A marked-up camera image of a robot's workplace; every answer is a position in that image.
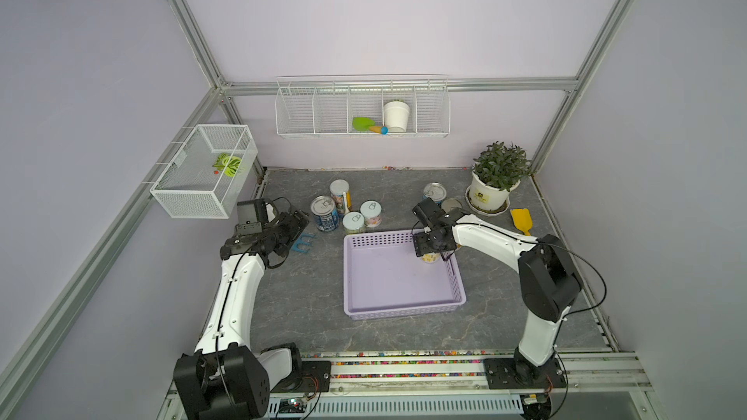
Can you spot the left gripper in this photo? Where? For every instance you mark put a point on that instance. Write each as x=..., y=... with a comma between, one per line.
x=295, y=228

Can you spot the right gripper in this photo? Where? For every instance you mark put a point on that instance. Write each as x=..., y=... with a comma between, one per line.
x=420, y=244

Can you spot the yellow label small can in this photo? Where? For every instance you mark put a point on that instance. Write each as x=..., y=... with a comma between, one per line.
x=431, y=258

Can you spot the dark navy can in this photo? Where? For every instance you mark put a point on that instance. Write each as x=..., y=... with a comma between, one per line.
x=450, y=204

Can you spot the blue soup can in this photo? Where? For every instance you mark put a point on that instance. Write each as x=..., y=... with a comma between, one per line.
x=436, y=192
x=325, y=213

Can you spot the lilac plastic basket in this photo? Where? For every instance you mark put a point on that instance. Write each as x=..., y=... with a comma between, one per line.
x=383, y=278

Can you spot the tall colourful can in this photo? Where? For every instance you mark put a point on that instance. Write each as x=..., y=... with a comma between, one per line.
x=340, y=192

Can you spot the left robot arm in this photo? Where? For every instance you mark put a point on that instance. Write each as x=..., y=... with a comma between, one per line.
x=224, y=378

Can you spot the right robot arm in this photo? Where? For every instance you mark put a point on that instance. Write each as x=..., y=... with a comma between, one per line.
x=549, y=279

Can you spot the green toy in basket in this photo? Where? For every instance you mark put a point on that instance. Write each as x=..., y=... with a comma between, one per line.
x=227, y=165

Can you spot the teal toy garden fork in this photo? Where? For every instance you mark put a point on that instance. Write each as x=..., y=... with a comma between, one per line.
x=303, y=243

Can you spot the pink label small can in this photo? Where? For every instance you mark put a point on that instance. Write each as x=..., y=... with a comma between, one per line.
x=371, y=210

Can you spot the green label small can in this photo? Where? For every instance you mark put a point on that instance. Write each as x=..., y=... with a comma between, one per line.
x=354, y=223

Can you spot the yellow toy shovel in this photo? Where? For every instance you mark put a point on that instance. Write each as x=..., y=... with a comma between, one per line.
x=522, y=220

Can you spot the potted green plant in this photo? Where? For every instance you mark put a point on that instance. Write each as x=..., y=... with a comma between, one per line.
x=496, y=172

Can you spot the white empty flower pot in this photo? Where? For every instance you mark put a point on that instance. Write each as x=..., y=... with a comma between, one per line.
x=396, y=116

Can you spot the green toy scoop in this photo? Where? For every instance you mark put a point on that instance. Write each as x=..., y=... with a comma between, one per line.
x=362, y=124

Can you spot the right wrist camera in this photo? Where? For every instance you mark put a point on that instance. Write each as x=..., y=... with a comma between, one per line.
x=428, y=213

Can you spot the white wire side basket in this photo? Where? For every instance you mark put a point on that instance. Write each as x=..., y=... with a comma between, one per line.
x=187, y=188

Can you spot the white wire wall shelf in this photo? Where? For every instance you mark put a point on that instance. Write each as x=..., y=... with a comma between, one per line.
x=325, y=108

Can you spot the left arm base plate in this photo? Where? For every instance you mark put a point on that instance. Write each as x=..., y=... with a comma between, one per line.
x=314, y=377

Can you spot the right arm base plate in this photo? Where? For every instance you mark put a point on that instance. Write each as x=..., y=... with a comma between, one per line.
x=511, y=374

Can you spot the aluminium frame rail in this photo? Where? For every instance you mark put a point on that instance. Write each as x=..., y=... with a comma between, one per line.
x=463, y=372

